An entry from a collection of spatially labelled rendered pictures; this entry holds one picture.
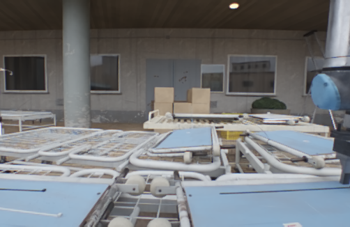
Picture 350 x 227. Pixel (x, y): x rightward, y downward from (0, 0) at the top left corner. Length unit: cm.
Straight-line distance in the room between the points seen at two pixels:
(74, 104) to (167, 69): 317
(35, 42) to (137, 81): 397
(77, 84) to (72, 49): 80
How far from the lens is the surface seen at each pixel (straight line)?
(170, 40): 655
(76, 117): 472
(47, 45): 807
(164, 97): 375
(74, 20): 503
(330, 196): 72
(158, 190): 60
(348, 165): 82
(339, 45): 57
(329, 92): 54
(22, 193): 67
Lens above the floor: 84
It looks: 4 degrees down
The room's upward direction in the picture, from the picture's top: 1 degrees clockwise
